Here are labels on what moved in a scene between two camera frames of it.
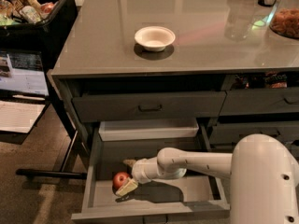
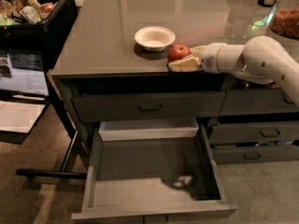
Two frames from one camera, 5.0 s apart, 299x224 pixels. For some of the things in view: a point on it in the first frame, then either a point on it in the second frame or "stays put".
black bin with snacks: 35,18 stays put
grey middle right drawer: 233,133 stays put
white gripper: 139,172 to 209,57
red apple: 119,178 to 177,52
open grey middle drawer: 185,196 stays put
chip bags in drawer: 268,79 stays put
